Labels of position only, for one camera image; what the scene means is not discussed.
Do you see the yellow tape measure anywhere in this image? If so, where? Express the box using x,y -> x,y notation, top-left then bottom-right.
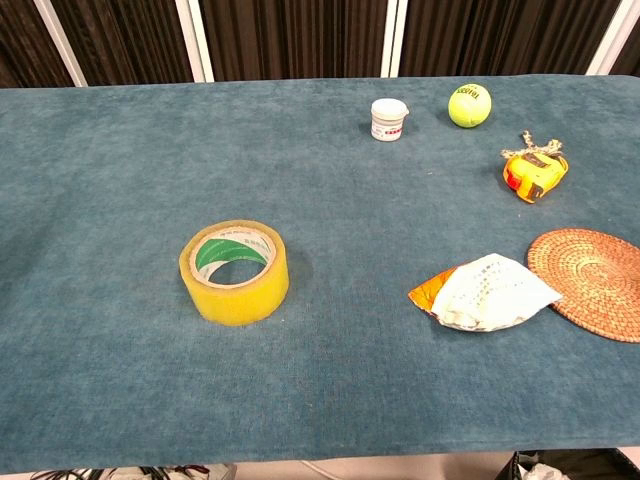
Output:
502,152 -> 571,205

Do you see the braided beige rope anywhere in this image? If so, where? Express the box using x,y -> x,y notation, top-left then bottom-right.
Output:
500,129 -> 565,162

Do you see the clear packing tape roll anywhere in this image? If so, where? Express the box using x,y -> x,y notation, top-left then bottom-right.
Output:
178,218 -> 291,328

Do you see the small white plastic jar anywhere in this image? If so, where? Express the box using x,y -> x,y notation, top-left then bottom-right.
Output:
370,97 -> 411,142

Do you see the teal table cloth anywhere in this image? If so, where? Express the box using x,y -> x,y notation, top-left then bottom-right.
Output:
0,74 -> 640,475

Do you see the orange and white snack packet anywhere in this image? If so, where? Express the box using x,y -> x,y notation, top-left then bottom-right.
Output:
407,252 -> 565,334

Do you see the yellow tennis ball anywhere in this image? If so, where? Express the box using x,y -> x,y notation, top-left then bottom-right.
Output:
447,82 -> 493,130

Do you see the round woven rattan coaster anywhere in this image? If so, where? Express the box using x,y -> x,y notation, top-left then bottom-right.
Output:
527,228 -> 640,345

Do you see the black storage box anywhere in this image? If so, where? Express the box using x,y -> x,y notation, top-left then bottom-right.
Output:
507,448 -> 640,480

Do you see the white partition post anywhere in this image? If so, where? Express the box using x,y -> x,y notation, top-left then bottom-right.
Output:
174,0 -> 215,84
381,0 -> 410,79
586,0 -> 640,77
33,0 -> 90,88

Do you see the black floor cable bundle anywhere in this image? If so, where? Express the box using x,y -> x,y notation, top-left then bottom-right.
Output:
29,463 -> 237,480

